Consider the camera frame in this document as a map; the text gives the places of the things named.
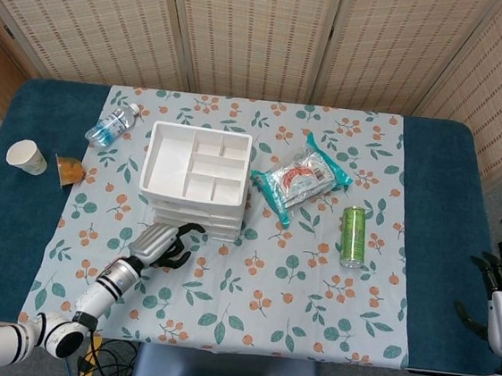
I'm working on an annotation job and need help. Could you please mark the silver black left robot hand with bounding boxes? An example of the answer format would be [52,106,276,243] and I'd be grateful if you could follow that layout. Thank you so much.
[126,215,208,274]

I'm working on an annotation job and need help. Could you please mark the clear plastic drawer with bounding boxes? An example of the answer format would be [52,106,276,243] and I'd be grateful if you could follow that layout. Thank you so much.
[146,197,247,223]
[155,221,239,245]
[152,208,243,236]

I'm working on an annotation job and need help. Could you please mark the blue robot base seat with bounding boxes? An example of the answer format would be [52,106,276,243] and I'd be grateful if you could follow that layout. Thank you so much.
[130,341,324,376]

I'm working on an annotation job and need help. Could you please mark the white drawer organizer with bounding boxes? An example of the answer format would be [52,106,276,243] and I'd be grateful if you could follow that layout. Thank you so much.
[132,119,257,246]

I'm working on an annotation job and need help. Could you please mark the orange jelly cup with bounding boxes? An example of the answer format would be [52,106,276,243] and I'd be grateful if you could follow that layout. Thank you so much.
[52,153,88,191]

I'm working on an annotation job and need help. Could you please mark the dark teal table cover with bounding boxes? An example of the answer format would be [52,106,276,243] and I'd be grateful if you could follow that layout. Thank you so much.
[0,73,502,376]

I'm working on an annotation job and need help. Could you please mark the floral fruit print tablecloth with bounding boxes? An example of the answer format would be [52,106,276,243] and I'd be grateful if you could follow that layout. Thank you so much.
[15,76,435,372]

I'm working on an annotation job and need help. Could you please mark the clear plastic water bottle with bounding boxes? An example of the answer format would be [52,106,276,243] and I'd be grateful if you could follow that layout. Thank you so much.
[83,98,142,153]

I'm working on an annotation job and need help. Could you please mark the teal clear snack bag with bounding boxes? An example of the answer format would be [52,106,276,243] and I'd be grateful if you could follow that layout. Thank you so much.
[246,125,359,234]

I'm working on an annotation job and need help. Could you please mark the white paper cup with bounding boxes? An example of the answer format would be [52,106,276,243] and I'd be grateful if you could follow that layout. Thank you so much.
[4,138,51,176]

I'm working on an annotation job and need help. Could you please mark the green drink can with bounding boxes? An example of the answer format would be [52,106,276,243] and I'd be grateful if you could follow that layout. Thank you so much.
[336,204,371,271]

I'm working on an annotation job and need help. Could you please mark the woven bamboo folding screen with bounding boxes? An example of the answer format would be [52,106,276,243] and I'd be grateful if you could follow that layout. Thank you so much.
[0,0,502,180]

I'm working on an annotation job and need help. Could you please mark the black floor cables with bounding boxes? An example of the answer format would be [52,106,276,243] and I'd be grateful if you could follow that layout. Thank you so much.
[73,330,142,376]

